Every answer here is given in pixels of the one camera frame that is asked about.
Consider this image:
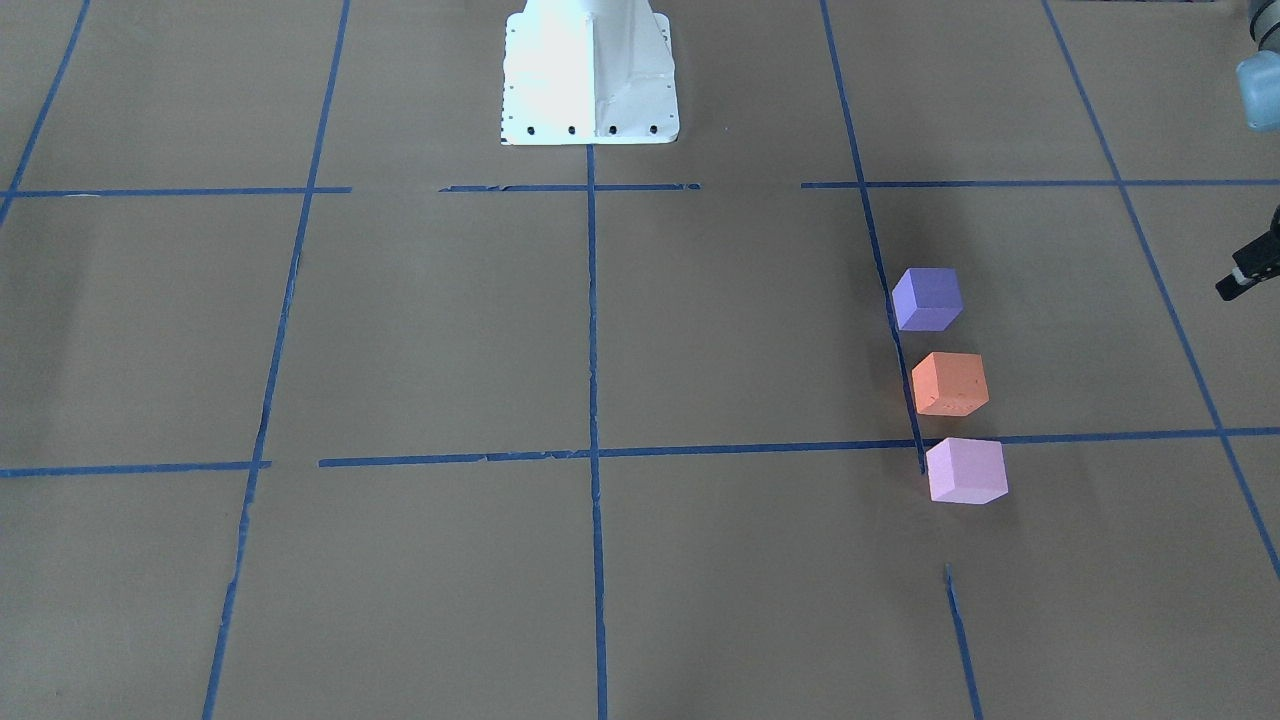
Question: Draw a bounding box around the dark purple foam cube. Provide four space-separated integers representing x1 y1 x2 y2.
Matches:
890 266 965 332

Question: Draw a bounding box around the orange foam cube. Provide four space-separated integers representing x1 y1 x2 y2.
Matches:
910 352 989 416

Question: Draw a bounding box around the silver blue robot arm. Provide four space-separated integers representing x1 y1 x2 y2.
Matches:
1215 1 1279 302

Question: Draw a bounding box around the light pink foam cube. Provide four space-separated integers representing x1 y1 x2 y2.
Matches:
925 437 1010 505

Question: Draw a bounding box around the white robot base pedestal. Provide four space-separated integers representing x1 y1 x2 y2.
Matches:
500 1 681 146

